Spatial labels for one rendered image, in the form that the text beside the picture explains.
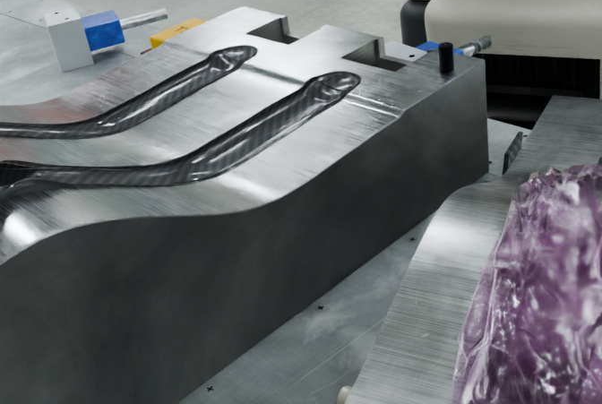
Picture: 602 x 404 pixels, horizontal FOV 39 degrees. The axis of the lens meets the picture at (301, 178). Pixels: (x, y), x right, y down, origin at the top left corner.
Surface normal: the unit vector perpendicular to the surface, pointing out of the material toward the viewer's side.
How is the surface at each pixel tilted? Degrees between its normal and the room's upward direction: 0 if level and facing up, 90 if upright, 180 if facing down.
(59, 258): 90
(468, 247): 10
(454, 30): 98
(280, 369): 0
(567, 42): 98
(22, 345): 90
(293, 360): 0
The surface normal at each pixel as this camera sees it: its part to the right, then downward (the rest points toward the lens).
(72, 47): 0.35, 0.43
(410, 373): -0.25, -0.72
